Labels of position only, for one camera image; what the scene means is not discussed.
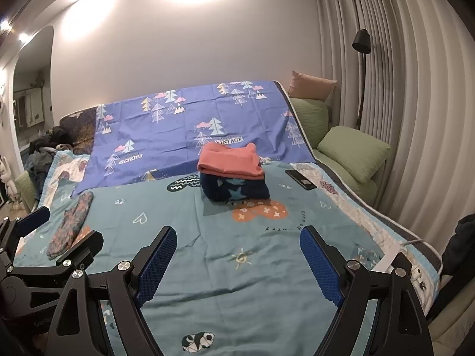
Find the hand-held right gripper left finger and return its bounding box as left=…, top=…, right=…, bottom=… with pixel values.
left=46, top=226, right=177, bottom=356

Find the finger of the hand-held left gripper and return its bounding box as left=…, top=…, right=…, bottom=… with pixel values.
left=7, top=230, right=105, bottom=273
left=0, top=206, right=50, bottom=256

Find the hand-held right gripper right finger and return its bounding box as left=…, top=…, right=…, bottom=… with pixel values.
left=300, top=226, right=433, bottom=356

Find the pink long-sleeved shirt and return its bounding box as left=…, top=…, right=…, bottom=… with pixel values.
left=198, top=143, right=265, bottom=180

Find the pile of dark clothes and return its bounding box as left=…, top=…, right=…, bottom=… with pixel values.
left=26, top=126, right=75, bottom=193

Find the grey floral garment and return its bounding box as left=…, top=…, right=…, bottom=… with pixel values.
left=46, top=192, right=93, bottom=260

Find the white bear figurine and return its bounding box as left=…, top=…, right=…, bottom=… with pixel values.
left=0, top=156, right=19, bottom=208

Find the white power strip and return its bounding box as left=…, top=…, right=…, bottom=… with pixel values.
left=371, top=252, right=427, bottom=293

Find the white and blue quilt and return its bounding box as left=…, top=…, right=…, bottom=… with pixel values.
left=39, top=150, right=444, bottom=320

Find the teal printed blanket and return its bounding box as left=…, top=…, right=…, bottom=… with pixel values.
left=15, top=159, right=387, bottom=356

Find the black smartphone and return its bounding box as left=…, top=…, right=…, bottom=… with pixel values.
left=285, top=169, right=318, bottom=191

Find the dark patterned blanket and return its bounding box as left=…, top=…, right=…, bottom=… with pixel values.
left=59, top=106, right=99, bottom=152

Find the navy star-print garment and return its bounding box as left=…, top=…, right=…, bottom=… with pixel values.
left=200, top=172, right=271, bottom=203

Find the green pillow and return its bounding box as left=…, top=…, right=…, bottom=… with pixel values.
left=317, top=126, right=392, bottom=184

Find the purple tree-print sheet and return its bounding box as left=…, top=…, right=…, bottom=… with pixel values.
left=70, top=80, right=316, bottom=197

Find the dark cloth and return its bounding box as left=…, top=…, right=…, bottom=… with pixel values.
left=440, top=213, right=475, bottom=279

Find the green back cushion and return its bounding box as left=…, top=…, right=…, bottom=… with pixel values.
left=289, top=98, right=331, bottom=149

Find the beige pillow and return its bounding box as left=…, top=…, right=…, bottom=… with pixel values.
left=287, top=70, right=338, bottom=101

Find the grey pleated curtain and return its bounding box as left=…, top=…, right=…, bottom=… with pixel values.
left=312, top=0, right=475, bottom=231

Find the black floor lamp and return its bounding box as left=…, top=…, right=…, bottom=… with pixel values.
left=352, top=29, right=373, bottom=130

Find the white power cable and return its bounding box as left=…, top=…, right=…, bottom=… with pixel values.
left=399, top=239, right=444, bottom=268

